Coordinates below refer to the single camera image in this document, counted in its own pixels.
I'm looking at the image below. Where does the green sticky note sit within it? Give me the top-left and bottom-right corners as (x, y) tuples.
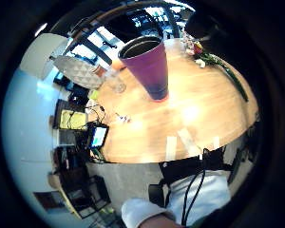
(88, 89), (101, 101)

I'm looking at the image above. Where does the white tape strip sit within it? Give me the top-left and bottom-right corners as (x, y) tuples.
(164, 135), (178, 162)
(212, 135), (221, 151)
(177, 127), (202, 158)

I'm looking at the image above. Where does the black shelf unit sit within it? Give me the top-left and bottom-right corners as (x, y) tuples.
(47, 145), (112, 220)

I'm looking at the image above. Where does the flower with green stem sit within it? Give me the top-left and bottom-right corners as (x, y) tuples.
(183, 35), (250, 103)

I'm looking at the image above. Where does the black cable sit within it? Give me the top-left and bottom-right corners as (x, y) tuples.
(180, 147), (211, 227)

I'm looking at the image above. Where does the purple tumbler cup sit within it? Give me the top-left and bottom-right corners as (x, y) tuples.
(117, 35), (170, 103)

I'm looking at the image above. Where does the clear drinking glass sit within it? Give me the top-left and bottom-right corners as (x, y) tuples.
(104, 66), (127, 95)

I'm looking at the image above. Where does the yellow cloth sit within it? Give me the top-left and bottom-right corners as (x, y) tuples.
(59, 109), (87, 131)

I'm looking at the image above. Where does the white earphone cable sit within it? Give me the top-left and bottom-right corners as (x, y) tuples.
(114, 111), (133, 124)

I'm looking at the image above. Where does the the person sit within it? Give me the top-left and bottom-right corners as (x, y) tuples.
(121, 169), (233, 228)

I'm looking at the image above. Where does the small lit screen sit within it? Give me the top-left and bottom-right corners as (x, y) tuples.
(86, 123), (110, 151)

